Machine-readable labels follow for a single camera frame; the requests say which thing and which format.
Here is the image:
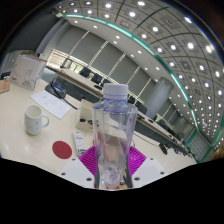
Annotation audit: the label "row of black office chairs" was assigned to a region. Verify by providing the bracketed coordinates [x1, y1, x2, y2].
[79, 66, 188, 141]

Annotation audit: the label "white printed paper sheet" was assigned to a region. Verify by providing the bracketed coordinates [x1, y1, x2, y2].
[29, 89, 72, 120]

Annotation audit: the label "round ceiling lights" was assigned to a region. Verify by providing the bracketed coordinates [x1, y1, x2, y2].
[56, 0, 224, 148]

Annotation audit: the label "long curved conference desk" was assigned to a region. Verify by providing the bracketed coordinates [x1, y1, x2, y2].
[46, 64, 188, 151]

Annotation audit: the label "white printed cardboard box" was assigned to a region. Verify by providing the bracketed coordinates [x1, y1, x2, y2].
[9, 54, 47, 92]

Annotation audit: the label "black table microphone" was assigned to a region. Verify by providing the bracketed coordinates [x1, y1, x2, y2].
[159, 142, 169, 156]

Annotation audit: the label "flat round red coaster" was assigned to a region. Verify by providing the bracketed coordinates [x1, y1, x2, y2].
[51, 140, 73, 160]

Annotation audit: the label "white remote control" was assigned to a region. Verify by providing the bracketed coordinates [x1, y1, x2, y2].
[73, 130, 88, 158]

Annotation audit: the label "black stapler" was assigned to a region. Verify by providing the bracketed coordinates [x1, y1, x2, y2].
[79, 118, 94, 125]

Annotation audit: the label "white ceramic mug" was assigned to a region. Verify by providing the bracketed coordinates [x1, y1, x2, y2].
[23, 103, 50, 136]

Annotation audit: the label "small beige open box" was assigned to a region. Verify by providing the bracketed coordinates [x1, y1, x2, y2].
[75, 98, 98, 133]

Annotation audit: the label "black desk phone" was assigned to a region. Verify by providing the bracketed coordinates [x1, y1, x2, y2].
[44, 77, 78, 110]

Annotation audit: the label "clear plastic water bottle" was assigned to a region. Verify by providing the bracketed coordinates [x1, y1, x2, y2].
[91, 83, 139, 190]

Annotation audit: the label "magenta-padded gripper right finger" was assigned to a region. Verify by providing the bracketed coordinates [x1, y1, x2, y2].
[125, 146, 167, 189]

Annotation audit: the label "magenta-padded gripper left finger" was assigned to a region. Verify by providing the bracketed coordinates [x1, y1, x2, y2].
[58, 146, 101, 190]

